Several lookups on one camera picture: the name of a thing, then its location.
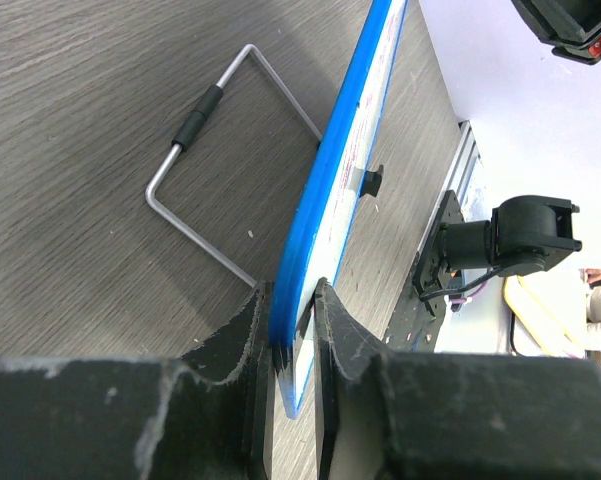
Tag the metal wire whiteboard stand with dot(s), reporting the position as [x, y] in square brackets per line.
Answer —
[191, 128]

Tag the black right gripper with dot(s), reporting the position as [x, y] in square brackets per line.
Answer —
[571, 27]

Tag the blue framed whiteboard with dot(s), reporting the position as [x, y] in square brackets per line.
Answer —
[323, 219]

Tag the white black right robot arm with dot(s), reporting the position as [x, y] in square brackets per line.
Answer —
[537, 123]

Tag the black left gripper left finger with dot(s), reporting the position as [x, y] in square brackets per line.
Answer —
[207, 414]

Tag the yellow framed whiteboard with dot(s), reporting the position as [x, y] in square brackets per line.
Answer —
[549, 313]

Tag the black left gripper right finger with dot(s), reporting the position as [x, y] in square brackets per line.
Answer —
[388, 414]

